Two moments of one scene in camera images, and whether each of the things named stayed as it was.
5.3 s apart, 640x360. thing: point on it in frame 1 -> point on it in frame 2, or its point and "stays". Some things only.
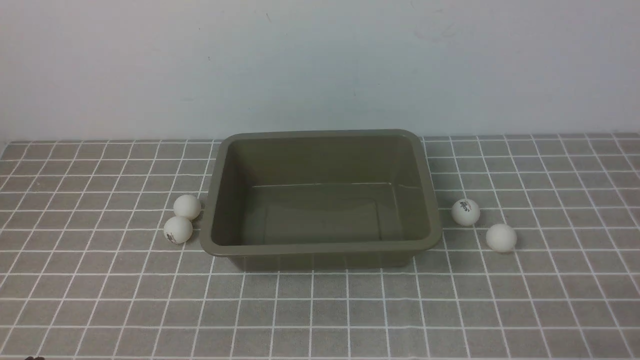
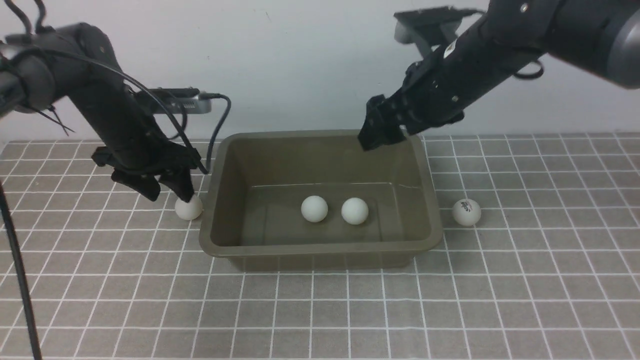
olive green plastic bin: x=320 y=199 stays
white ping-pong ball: x=187 y=205 stays
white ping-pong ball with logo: x=465 y=212 stays
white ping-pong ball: x=178 y=229 -> x=314 y=208
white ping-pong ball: x=501 y=237 -> x=354 y=211
